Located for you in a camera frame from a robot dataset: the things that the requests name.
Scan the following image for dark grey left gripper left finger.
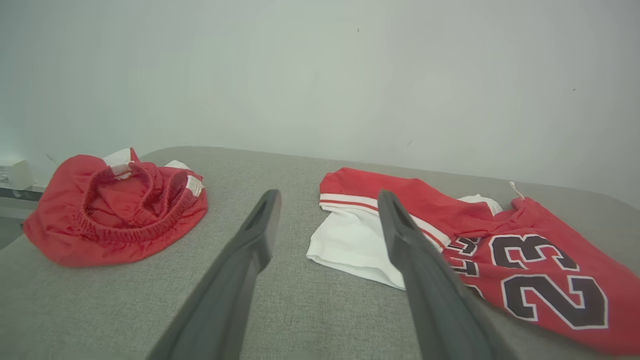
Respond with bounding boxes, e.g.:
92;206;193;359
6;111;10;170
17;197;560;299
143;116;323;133
145;189;282;360

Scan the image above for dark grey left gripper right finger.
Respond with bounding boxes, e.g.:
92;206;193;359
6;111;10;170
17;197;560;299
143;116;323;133
377;189;516;360

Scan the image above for red basketball jersey number 23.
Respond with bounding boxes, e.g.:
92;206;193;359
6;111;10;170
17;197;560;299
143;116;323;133
306;167;640;357

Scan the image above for red shorts with white stripes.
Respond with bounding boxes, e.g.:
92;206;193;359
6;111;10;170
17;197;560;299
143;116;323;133
22;147;209;268

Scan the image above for black baseboard strip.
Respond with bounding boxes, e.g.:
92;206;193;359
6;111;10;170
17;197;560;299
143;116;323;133
0;186;47;202

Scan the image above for small white box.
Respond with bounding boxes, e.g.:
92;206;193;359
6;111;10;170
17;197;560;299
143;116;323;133
0;160;35;191

